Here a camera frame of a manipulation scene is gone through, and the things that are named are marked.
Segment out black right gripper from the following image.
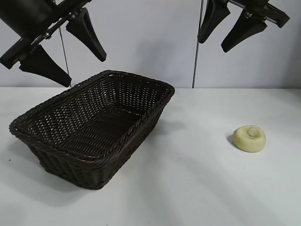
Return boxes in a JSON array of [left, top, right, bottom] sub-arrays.
[[198, 0, 291, 53]]

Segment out pale yellow egg yolk pastry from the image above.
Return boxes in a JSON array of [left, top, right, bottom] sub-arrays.
[[232, 125, 268, 153]]

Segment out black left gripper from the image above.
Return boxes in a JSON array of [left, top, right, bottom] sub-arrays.
[[0, 0, 108, 88]]

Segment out dark brown woven basket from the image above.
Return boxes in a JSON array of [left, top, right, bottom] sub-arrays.
[[8, 69, 176, 190]]

